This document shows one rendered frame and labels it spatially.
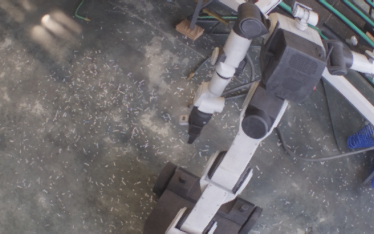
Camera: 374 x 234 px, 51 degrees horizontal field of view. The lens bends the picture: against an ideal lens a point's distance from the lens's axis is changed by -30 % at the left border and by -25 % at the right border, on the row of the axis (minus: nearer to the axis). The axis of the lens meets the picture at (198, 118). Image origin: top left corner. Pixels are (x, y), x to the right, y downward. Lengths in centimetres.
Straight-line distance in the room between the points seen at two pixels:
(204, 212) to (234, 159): 32
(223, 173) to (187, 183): 44
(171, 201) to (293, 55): 113
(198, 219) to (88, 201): 70
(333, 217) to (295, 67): 146
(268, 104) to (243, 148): 26
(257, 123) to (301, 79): 28
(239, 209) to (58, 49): 167
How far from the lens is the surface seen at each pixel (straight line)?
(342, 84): 231
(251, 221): 260
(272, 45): 191
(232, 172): 218
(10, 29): 358
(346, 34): 316
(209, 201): 231
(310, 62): 182
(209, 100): 222
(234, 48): 195
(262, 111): 201
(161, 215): 253
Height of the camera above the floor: 253
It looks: 57 degrees down
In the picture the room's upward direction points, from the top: 21 degrees clockwise
